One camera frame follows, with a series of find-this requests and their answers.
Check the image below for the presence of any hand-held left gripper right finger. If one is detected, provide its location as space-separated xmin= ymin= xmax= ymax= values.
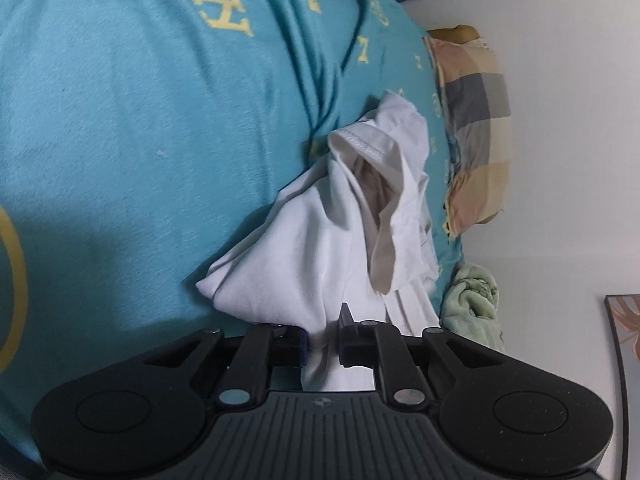
xmin=339 ymin=303 xmax=505 ymax=406

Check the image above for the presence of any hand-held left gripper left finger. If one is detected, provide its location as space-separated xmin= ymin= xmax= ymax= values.
xmin=142 ymin=325 xmax=308 ymax=407

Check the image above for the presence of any white t-shirt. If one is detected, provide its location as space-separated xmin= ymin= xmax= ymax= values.
xmin=195 ymin=89 xmax=453 ymax=393

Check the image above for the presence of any green printed fleece blanket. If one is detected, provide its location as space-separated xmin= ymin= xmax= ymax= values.
xmin=440 ymin=264 xmax=507 ymax=356

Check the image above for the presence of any plaid pillow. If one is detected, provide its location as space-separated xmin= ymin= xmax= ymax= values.
xmin=425 ymin=35 xmax=514 ymax=239

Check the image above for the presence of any teal bed sheet, yellow print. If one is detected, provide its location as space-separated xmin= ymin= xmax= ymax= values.
xmin=0 ymin=0 xmax=464 ymax=480

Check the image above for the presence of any mustard yellow cushion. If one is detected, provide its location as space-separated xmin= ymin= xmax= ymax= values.
xmin=427 ymin=24 xmax=482 ymax=44

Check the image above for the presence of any framed leaf wall picture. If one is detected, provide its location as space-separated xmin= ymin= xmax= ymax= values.
xmin=604 ymin=294 xmax=640 ymax=480

